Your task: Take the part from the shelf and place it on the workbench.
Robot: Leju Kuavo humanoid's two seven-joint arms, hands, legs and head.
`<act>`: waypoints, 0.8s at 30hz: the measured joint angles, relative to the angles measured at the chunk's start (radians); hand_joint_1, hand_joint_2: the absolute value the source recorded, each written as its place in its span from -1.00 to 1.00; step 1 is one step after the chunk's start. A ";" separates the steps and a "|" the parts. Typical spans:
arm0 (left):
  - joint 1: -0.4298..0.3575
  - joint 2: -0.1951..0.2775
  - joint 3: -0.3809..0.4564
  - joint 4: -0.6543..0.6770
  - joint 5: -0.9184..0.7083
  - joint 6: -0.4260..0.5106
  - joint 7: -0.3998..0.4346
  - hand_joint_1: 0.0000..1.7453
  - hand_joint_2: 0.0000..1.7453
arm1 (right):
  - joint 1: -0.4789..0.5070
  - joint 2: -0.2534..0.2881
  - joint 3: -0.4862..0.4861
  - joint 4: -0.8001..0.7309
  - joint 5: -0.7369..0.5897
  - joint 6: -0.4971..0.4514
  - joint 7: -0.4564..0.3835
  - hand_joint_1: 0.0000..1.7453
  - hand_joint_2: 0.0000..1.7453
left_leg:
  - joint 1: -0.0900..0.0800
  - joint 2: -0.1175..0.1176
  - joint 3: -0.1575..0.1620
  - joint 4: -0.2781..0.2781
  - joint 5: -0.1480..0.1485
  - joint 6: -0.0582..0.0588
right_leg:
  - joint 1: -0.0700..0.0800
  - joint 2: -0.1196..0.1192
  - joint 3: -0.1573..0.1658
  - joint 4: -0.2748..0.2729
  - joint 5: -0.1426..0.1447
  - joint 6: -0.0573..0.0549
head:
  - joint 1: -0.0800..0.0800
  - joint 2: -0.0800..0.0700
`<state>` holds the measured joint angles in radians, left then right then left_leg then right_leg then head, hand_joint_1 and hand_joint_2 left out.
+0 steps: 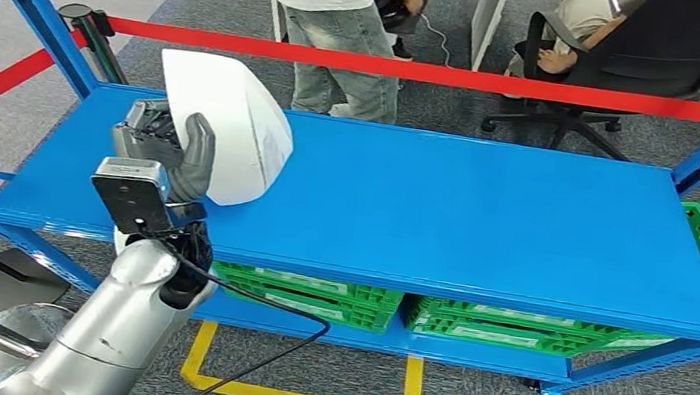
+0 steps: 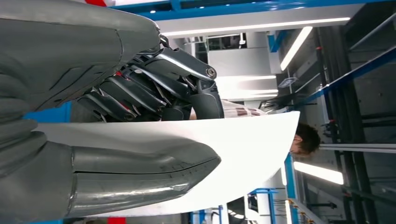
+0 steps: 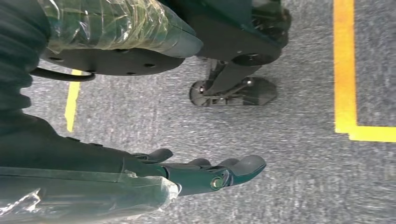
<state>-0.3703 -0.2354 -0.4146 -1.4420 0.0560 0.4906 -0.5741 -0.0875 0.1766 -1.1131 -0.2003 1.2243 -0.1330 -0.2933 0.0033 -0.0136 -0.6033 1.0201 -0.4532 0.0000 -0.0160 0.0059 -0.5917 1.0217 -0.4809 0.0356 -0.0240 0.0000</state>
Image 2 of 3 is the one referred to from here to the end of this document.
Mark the ceiling light strip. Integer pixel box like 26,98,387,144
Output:
280,26,313,71
293,161,344,185
161,17,351,37

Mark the person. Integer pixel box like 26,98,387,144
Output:
189,99,321,155

